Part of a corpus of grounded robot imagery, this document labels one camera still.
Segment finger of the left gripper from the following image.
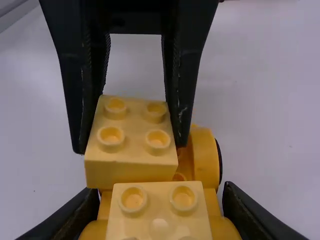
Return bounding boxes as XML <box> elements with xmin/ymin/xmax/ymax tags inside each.
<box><xmin>38</xmin><ymin>0</ymin><xmax>113</xmax><ymax>157</ymax></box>

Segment yellow toy car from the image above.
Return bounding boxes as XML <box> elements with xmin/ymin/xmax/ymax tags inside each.
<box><xmin>78</xmin><ymin>122</ymin><xmax>242</xmax><ymax>240</ymax></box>

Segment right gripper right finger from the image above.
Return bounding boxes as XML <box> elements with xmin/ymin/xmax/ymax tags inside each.
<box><xmin>221</xmin><ymin>180</ymin><xmax>305</xmax><ymax>240</ymax></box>

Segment yellow toy brick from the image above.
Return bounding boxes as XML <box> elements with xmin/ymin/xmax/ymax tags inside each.
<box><xmin>84</xmin><ymin>93</ymin><xmax>180</xmax><ymax>190</ymax></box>

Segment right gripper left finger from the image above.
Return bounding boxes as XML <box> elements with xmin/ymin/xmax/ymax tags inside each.
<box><xmin>14</xmin><ymin>187</ymin><xmax>101</xmax><ymax>240</ymax></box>

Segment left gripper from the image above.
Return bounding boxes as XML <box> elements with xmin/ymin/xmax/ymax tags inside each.
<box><xmin>87</xmin><ymin>0</ymin><xmax>219</xmax><ymax>148</ymax></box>

